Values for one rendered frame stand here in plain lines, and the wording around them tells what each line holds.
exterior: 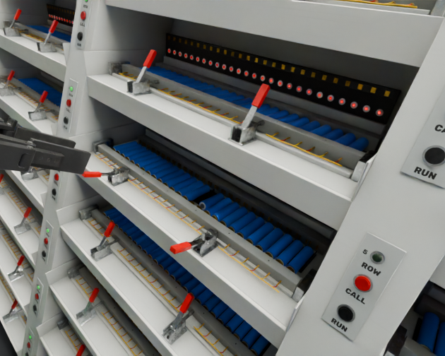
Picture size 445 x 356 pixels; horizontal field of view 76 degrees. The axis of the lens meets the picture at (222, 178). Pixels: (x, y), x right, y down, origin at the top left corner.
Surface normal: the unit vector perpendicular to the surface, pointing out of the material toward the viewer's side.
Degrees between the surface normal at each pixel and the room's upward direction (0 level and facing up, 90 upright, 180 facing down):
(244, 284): 18
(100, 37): 90
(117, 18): 90
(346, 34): 108
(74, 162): 90
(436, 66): 90
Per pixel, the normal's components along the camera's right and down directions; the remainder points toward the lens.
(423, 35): -0.66, 0.32
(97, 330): 0.11, -0.85
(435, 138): -0.59, 0.05
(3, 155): 0.78, 0.43
